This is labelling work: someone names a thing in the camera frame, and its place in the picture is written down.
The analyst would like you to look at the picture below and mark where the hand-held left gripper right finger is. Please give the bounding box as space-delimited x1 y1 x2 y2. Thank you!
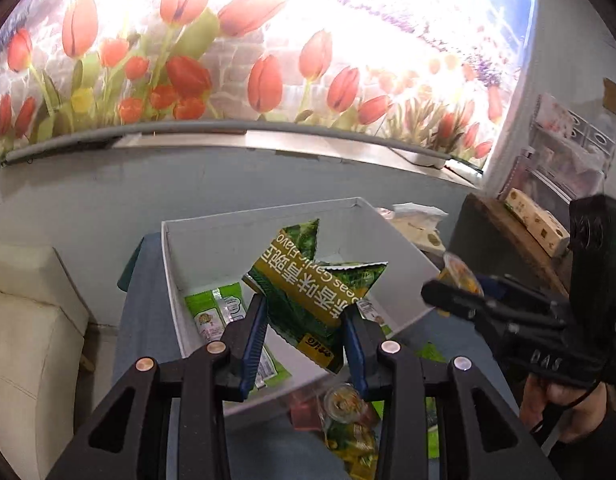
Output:
343 306 562 480

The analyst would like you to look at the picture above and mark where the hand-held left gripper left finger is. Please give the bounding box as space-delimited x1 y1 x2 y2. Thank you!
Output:
45 294 270 480

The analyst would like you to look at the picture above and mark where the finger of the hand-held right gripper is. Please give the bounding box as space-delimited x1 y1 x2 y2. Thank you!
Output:
475 274 569 312
420 279 556 330

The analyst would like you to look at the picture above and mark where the large green pea snack bag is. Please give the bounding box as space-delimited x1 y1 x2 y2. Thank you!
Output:
242 218 390 376

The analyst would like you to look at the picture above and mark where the white cardboard box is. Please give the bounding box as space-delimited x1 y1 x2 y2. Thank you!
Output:
161 197 443 417

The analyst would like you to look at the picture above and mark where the person's right hand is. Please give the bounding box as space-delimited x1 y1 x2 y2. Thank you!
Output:
519 376 610 445

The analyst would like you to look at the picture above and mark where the yellow jelly cup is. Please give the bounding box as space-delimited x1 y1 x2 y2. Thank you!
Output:
438 252 485 317

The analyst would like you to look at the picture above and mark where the small green snack packet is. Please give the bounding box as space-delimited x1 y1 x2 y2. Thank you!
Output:
253 344 294 390
184 282 247 346
359 296 390 327

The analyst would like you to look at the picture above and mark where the wooden side table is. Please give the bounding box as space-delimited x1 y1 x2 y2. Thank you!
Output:
447 192 574 301

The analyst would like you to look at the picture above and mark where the clear round jelly cup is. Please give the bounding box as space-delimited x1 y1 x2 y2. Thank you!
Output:
323 383 365 423

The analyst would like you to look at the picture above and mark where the cream patterned box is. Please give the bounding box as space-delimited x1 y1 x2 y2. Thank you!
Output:
503 187 571 257

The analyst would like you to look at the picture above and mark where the red snack packet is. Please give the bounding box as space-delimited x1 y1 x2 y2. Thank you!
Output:
289 391 326 432

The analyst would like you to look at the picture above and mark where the yellow green snack packet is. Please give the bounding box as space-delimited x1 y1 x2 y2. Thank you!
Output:
323 420 380 480

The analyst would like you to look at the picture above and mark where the white tissue pack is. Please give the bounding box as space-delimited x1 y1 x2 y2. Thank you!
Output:
375 202 448 253

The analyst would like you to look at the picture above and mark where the blue grey tablecloth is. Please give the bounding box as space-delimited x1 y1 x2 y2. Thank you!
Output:
110 232 524 480

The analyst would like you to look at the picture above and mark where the cream sofa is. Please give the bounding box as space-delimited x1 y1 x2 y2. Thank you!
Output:
0 240 91 480

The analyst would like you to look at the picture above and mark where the tulip print curtain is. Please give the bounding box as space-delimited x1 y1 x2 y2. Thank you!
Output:
0 0 536 171

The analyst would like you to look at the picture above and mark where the black cable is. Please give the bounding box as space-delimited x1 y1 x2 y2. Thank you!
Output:
530 382 601 436

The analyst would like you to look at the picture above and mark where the cluttered wire shelf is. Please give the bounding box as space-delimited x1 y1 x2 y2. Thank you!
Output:
498 92 616 206

